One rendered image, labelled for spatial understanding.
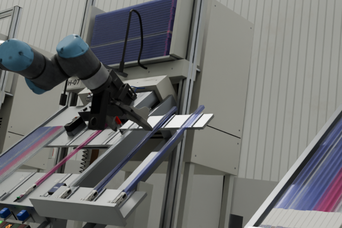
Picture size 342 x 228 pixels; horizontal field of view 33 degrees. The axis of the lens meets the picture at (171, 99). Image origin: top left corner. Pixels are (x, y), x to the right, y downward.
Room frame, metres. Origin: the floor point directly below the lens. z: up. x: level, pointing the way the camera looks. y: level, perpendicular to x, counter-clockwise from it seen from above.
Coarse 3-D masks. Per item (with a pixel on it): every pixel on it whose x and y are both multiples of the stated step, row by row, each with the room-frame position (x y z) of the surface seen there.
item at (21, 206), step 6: (0, 204) 2.00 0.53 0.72; (6, 204) 1.97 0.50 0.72; (12, 204) 1.94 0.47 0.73; (18, 204) 1.92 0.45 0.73; (24, 204) 1.90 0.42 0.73; (30, 204) 1.88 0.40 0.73; (0, 210) 2.03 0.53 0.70; (12, 210) 1.97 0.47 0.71; (18, 210) 1.94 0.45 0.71; (30, 210) 1.88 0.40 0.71; (0, 216) 2.07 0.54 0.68; (12, 216) 2.00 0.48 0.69; (36, 216) 1.89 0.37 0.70; (42, 216) 1.86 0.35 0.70; (36, 222) 1.92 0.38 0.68
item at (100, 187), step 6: (174, 108) 1.80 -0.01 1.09; (168, 114) 1.78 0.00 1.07; (162, 120) 1.76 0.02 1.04; (156, 126) 1.75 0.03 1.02; (150, 132) 1.73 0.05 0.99; (144, 138) 1.71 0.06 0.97; (138, 144) 1.70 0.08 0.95; (144, 144) 1.71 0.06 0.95; (132, 150) 1.68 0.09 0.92; (126, 156) 1.67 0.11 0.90; (132, 156) 1.68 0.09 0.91; (120, 162) 1.66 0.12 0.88; (126, 162) 1.66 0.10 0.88; (114, 168) 1.64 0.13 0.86; (120, 168) 1.65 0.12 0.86; (108, 174) 1.63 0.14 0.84; (114, 174) 1.63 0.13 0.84; (102, 180) 1.62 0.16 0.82; (108, 180) 1.62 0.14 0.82; (102, 186) 1.60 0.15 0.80
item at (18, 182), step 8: (16, 176) 2.20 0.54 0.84; (24, 176) 2.16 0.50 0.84; (32, 176) 2.13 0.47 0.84; (40, 176) 2.09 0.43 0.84; (56, 176) 2.03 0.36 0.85; (64, 176) 1.99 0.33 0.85; (72, 176) 1.97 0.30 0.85; (0, 184) 2.20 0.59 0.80; (8, 184) 2.16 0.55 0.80; (16, 184) 2.13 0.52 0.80; (24, 184) 2.10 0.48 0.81; (32, 184) 2.07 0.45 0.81; (40, 184) 2.03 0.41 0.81; (48, 184) 2.00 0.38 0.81; (0, 192) 2.13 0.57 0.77; (8, 192) 2.10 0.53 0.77; (16, 192) 2.07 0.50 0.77; (32, 192) 2.01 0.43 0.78; (40, 192) 1.98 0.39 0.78; (0, 200) 2.05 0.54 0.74; (8, 200) 2.04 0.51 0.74; (16, 200) 2.00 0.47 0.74; (24, 200) 1.98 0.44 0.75
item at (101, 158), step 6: (150, 108) 1.87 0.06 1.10; (132, 126) 1.82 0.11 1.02; (126, 132) 1.80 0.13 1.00; (120, 138) 1.78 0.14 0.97; (114, 144) 1.77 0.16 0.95; (108, 150) 1.75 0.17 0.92; (102, 156) 1.74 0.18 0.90; (96, 162) 1.72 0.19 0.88; (90, 168) 1.71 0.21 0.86; (84, 174) 1.69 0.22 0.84; (78, 180) 1.68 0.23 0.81; (72, 186) 1.66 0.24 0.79
